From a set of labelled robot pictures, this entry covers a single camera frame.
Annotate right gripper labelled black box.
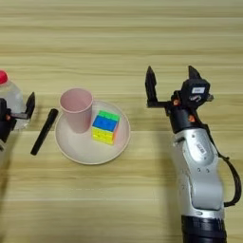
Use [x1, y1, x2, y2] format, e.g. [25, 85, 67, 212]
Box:
[180, 78, 212, 103]

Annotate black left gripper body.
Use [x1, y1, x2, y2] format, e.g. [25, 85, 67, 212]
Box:
[0, 98, 17, 144]

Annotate cream round plate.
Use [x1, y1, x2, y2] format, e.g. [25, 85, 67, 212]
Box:
[54, 100, 132, 166]

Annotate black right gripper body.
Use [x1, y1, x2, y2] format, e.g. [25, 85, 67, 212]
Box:
[164, 89, 215, 136]

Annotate colourful puzzle cube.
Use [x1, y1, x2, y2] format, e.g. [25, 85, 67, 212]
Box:
[90, 109, 122, 146]

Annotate pink plastic cup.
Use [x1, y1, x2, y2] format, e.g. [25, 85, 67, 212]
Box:
[59, 87, 95, 135]

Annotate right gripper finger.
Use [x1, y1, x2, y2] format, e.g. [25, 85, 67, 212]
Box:
[144, 65, 172, 109]
[188, 65, 203, 81]

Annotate clear red-capped water bottle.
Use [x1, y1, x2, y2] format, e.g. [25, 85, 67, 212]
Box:
[0, 69, 27, 131]

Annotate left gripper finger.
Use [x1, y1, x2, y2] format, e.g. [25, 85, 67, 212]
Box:
[10, 91, 36, 121]

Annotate black marker pen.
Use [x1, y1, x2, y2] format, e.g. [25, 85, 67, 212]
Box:
[29, 107, 60, 157]

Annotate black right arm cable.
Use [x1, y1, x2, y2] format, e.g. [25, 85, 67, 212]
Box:
[204, 122, 243, 209]

